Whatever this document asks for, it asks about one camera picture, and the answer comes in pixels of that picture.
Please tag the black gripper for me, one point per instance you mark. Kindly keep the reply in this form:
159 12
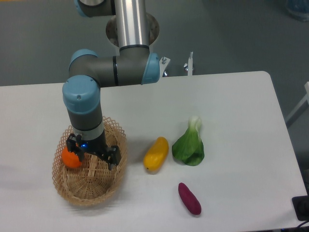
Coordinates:
111 155

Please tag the orange fruit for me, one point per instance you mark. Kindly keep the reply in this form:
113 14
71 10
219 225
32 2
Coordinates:
70 159

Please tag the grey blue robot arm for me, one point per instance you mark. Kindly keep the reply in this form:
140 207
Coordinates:
88 73

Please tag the oval wicker basket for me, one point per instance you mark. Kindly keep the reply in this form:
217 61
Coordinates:
92 183

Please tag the yellow mango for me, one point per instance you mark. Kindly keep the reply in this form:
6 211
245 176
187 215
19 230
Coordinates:
156 155

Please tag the green bok choy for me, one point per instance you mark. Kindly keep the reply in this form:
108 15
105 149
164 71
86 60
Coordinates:
189 148

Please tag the purple sweet potato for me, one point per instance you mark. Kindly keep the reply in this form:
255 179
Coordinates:
189 199

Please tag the black device at edge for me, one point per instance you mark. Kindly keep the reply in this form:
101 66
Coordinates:
301 207

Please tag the blue object top right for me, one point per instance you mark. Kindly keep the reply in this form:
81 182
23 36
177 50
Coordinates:
298 9

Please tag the white frame at right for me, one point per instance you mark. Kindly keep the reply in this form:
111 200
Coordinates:
299 109

